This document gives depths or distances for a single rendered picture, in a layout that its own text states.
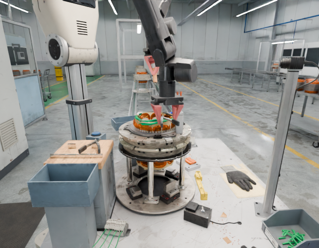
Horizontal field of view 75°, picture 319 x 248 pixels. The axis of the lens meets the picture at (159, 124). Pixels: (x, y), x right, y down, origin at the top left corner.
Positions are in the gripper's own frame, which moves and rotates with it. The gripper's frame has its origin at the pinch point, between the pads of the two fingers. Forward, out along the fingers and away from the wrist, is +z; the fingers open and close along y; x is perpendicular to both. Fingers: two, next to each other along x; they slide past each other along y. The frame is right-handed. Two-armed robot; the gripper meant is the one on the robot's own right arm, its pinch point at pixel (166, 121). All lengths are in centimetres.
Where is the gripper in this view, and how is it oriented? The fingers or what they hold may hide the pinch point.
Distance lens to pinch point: 75.7
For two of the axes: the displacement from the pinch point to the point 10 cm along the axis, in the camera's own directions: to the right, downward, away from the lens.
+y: 9.5, -0.9, 3.0
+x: -3.2, -2.7, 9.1
